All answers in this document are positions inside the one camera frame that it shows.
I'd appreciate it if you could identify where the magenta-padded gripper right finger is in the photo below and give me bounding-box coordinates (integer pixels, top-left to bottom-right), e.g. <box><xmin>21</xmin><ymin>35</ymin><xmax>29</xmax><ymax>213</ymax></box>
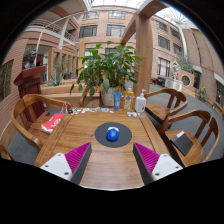
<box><xmin>132</xmin><ymin>142</ymin><xmax>184</xmax><ymax>186</ymax></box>

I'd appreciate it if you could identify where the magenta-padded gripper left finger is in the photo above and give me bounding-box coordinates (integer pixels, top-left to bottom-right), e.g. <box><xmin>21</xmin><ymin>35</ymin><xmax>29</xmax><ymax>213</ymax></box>
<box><xmin>39</xmin><ymin>142</ymin><xmax>93</xmax><ymax>185</ymax></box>

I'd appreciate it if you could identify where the blue and white computer mouse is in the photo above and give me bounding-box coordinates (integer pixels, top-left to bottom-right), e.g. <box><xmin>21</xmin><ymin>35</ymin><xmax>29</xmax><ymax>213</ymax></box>
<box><xmin>105</xmin><ymin>126</ymin><xmax>120</xmax><ymax>142</ymax></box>

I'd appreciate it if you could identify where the round black mouse pad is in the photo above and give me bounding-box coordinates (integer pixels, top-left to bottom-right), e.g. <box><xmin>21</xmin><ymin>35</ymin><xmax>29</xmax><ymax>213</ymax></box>
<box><xmin>94</xmin><ymin>121</ymin><xmax>133</xmax><ymax>149</ymax></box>

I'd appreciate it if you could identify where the black notebook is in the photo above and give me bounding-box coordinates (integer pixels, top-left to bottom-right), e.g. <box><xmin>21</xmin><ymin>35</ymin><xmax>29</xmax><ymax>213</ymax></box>
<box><xmin>170</xmin><ymin>130</ymin><xmax>194</xmax><ymax>157</ymax></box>

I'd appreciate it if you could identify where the red paper shopping bag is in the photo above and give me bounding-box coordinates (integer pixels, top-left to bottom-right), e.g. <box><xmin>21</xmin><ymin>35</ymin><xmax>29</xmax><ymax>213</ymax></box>
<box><xmin>40</xmin><ymin>103</ymin><xmax>69</xmax><ymax>134</ymax></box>

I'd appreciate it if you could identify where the wooden armchair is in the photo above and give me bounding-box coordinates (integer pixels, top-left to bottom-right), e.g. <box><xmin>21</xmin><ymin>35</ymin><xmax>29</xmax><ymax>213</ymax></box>
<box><xmin>159</xmin><ymin>109</ymin><xmax>221</xmax><ymax>168</ymax></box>
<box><xmin>79</xmin><ymin>84</ymin><xmax>103</xmax><ymax>108</ymax></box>
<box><xmin>0</xmin><ymin>143</ymin><xmax>15</xmax><ymax>162</ymax></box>
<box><xmin>10</xmin><ymin>93</ymin><xmax>73</xmax><ymax>150</ymax></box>
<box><xmin>143</xmin><ymin>87</ymin><xmax>189</xmax><ymax>127</ymax></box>

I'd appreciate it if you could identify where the white pump bottle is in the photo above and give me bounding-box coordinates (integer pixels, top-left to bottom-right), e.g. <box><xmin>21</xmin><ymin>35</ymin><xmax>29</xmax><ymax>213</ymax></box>
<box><xmin>134</xmin><ymin>88</ymin><xmax>148</xmax><ymax>114</ymax></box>

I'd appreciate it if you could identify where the yellow liquid soap bottle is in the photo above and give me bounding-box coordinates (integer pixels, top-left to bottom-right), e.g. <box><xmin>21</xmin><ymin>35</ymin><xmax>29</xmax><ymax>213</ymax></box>
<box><xmin>123</xmin><ymin>85</ymin><xmax>135</xmax><ymax>113</ymax></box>

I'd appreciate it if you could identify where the blue squeeze tube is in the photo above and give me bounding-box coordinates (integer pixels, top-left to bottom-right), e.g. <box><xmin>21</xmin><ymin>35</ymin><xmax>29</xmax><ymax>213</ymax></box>
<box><xmin>113</xmin><ymin>91</ymin><xmax>123</xmax><ymax>112</ymax></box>

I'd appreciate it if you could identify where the yellow flowering potted plant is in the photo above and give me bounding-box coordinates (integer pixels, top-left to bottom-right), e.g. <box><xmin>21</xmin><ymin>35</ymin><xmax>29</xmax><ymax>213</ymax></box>
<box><xmin>198</xmin><ymin>86</ymin><xmax>208</xmax><ymax>103</ymax></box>

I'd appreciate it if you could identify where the dark parked car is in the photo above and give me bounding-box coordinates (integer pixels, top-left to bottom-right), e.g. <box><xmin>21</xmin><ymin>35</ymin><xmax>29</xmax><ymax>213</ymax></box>
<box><xmin>151</xmin><ymin>77</ymin><xmax>167</xmax><ymax>88</ymax></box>

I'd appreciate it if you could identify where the spiky green plant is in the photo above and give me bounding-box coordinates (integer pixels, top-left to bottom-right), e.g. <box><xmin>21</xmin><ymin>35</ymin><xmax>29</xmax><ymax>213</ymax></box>
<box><xmin>49</xmin><ymin>68</ymin><xmax>68</xmax><ymax>87</ymax></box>

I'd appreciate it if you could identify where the white statue on plinth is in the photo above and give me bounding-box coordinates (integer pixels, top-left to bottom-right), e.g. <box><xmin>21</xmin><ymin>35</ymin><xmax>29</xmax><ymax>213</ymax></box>
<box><xmin>165</xmin><ymin>61</ymin><xmax>184</xmax><ymax>93</ymax></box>

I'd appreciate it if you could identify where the dark bust statue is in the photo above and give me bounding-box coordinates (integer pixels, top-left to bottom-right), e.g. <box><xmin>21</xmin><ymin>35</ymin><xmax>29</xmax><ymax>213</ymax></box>
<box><xmin>23</xmin><ymin>48</ymin><xmax>38</xmax><ymax>70</ymax></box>

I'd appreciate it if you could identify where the green plant in white pot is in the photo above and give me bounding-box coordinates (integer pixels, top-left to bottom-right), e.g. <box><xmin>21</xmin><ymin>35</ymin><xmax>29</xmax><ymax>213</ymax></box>
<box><xmin>69</xmin><ymin>40</ymin><xmax>143</xmax><ymax>107</ymax></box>

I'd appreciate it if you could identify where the dark red wooden pedestal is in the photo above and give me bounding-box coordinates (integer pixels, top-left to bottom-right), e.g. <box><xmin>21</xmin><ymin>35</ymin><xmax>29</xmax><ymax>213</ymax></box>
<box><xmin>13</xmin><ymin>65</ymin><xmax>48</xmax><ymax>129</ymax></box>

